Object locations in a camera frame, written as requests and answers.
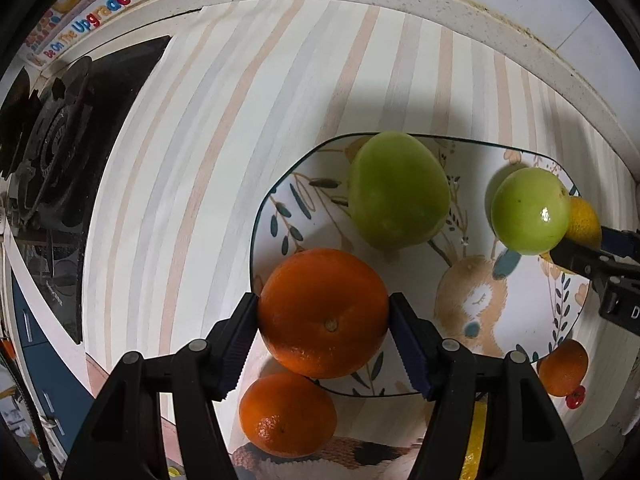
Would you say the yellow lemon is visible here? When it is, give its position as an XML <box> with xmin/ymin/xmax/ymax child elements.
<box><xmin>561</xmin><ymin>196</ymin><xmax>602</xmax><ymax>250</ymax></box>

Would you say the dark orange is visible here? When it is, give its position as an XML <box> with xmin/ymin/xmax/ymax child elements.
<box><xmin>538</xmin><ymin>339</ymin><xmax>589</xmax><ymax>398</ymax></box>

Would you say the small green apple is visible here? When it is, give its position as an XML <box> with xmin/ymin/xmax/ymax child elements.
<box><xmin>490</xmin><ymin>168</ymin><xmax>570</xmax><ymax>256</ymax></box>

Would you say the large green apple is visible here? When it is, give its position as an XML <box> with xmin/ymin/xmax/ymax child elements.
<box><xmin>348</xmin><ymin>131</ymin><xmax>450</xmax><ymax>252</ymax></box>

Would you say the small orange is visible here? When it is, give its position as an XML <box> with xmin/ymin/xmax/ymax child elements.
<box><xmin>239</xmin><ymin>372</ymin><xmax>337</xmax><ymax>458</ymax></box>
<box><xmin>258</xmin><ymin>248</ymin><xmax>388</xmax><ymax>379</ymax></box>

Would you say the upper cherry tomato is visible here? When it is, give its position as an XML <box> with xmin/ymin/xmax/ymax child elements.
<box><xmin>565</xmin><ymin>385</ymin><xmax>586</xmax><ymax>410</ymax></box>

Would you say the blue cabinet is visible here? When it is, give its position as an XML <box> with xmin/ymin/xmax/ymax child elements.
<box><xmin>11</xmin><ymin>276</ymin><xmax>93</xmax><ymax>454</ymax></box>

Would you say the floral oval plate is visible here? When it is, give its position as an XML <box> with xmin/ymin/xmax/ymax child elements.
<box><xmin>249</xmin><ymin>131</ymin><xmax>592</xmax><ymax>399</ymax></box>

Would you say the black gas stove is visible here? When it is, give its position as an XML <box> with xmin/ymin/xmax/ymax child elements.
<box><xmin>1</xmin><ymin>37</ymin><xmax>169</xmax><ymax>344</ymax></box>

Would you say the striped cat placemat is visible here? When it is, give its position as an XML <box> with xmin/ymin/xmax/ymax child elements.
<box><xmin>81</xmin><ymin>0</ymin><xmax>639</xmax><ymax>479</ymax></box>

